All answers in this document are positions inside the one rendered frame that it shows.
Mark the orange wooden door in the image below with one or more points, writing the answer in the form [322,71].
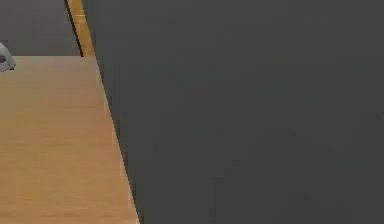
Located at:
[81,26]

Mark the grey rounded object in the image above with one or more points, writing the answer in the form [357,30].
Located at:
[5,60]

